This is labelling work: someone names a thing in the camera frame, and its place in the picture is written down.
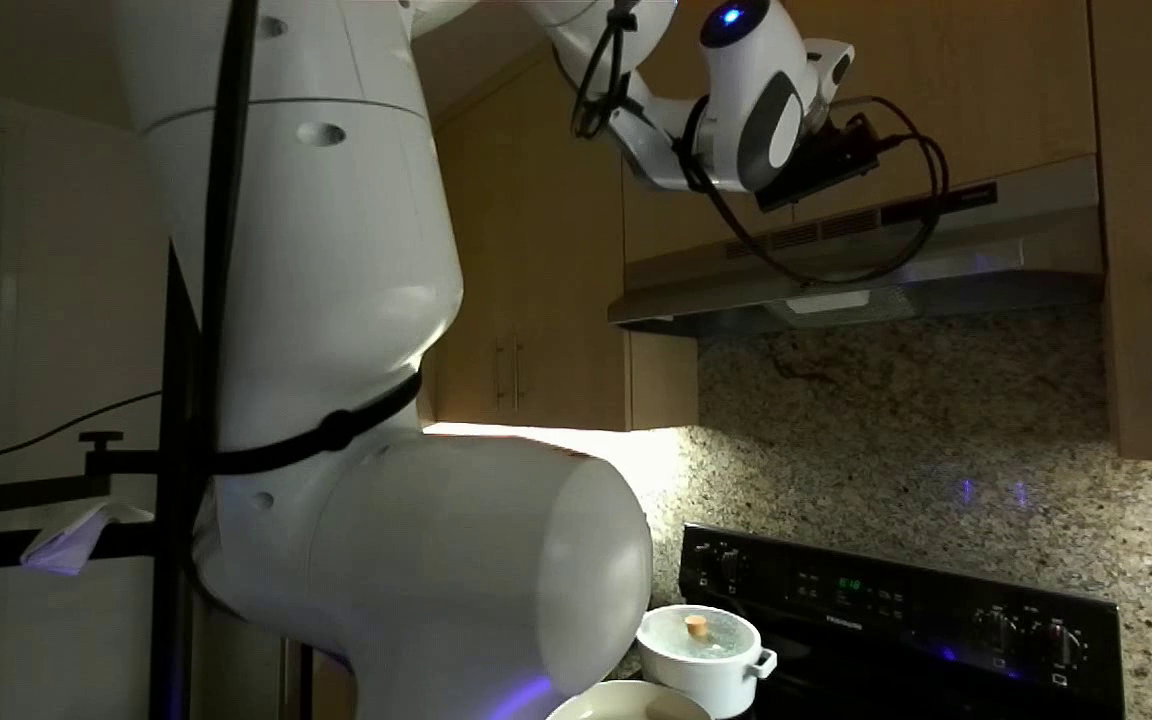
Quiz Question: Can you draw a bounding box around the white bowl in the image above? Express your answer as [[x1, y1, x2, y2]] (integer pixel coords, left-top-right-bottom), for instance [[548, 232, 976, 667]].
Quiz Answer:
[[545, 676, 715, 720]]

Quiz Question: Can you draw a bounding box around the white pot with handles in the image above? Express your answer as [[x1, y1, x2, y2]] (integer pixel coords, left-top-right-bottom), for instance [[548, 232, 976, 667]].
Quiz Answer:
[[631, 602, 784, 720]]

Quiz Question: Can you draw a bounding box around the black electric stove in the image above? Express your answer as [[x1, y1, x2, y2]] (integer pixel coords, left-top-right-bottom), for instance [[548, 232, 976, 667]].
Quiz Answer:
[[674, 525, 1128, 720]]

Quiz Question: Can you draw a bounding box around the white paper tag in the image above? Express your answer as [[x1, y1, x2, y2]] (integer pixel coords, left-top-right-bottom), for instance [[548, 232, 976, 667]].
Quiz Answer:
[[17, 495, 156, 582]]

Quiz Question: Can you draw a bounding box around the tall wooden wall cabinet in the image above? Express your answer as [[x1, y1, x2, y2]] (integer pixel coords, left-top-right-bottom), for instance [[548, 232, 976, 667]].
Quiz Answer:
[[1089, 0, 1152, 468]]

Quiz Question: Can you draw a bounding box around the stainless steel range hood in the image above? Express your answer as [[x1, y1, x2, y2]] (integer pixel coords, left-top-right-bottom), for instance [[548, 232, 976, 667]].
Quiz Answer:
[[607, 157, 1106, 337]]

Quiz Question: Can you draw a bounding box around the thin black wall cable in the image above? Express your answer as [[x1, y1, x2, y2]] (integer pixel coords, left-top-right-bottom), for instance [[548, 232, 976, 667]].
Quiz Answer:
[[0, 384, 166, 480]]

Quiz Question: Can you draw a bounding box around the wooden cabinet with two handles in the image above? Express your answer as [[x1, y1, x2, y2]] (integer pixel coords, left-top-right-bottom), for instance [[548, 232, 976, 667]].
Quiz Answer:
[[423, 43, 704, 437]]

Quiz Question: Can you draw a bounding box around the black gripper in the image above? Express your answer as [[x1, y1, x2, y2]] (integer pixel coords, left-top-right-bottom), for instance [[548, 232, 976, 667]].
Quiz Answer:
[[751, 135, 877, 215]]

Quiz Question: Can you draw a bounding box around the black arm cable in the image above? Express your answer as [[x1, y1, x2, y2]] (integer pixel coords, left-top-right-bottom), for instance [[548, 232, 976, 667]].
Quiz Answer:
[[569, 0, 646, 143]]

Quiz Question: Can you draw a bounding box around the black looped gripper cable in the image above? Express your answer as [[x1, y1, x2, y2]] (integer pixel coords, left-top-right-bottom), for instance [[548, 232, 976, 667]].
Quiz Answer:
[[670, 92, 957, 291]]

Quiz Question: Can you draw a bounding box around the black camera stand pole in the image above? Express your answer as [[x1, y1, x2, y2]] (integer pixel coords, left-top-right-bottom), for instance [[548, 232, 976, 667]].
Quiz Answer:
[[149, 0, 262, 720]]

